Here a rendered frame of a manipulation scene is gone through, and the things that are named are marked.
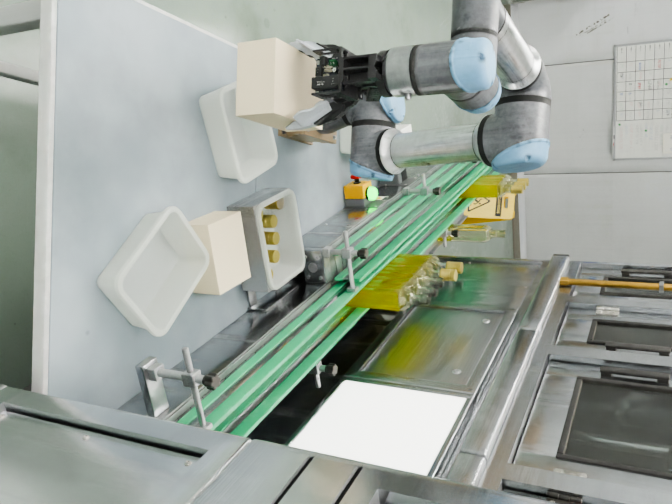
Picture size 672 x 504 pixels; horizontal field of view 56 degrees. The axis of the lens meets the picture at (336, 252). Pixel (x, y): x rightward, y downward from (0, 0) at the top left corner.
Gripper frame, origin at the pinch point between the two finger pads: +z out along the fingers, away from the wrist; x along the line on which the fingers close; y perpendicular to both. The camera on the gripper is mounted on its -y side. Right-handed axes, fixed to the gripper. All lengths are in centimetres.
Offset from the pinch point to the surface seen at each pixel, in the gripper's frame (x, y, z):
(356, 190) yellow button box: 10, -90, 31
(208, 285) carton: 37, -18, 31
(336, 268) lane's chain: 34, -63, 24
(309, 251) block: 29, -54, 27
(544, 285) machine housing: 38, -112, -24
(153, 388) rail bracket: 55, 5, 25
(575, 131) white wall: -102, -643, 43
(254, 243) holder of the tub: 27, -33, 30
